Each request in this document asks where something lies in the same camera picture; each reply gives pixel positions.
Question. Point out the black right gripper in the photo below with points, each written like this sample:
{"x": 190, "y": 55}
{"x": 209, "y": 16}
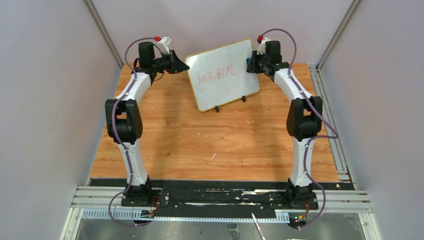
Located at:
{"x": 252, "y": 66}

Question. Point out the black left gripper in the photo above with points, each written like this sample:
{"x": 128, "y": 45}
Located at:
{"x": 170, "y": 62}

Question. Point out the blue bone-shaped whiteboard eraser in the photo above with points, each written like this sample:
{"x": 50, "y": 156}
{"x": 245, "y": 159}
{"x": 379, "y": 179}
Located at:
{"x": 248, "y": 65}

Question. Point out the yellow-framed whiteboard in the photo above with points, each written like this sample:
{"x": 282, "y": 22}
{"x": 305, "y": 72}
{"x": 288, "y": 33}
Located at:
{"x": 219, "y": 76}

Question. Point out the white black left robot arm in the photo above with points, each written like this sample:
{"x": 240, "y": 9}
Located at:
{"x": 123, "y": 119}

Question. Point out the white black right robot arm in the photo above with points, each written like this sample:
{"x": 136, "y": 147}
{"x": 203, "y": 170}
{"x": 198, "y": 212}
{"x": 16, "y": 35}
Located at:
{"x": 303, "y": 123}

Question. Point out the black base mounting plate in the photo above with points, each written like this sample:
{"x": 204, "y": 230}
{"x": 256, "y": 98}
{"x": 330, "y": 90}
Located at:
{"x": 219, "y": 199}

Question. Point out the silver pen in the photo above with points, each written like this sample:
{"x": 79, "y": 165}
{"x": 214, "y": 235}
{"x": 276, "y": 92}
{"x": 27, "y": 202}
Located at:
{"x": 258, "y": 228}

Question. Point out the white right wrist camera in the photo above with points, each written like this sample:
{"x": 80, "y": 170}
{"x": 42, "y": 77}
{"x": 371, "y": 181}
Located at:
{"x": 262, "y": 44}

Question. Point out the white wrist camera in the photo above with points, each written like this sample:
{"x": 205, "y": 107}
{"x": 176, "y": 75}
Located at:
{"x": 163, "y": 44}
{"x": 262, "y": 44}

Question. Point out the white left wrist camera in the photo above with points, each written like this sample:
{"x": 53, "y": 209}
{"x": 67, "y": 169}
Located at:
{"x": 163, "y": 44}

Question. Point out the metal wire whiteboard stand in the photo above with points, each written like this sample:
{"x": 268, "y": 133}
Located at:
{"x": 242, "y": 99}

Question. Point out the aluminium right side rail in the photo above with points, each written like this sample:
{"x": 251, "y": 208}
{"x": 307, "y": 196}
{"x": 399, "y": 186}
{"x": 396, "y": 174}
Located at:
{"x": 339, "y": 156}

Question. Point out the aluminium front rail frame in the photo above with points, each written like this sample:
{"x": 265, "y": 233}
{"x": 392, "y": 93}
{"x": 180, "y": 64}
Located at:
{"x": 96, "y": 213}

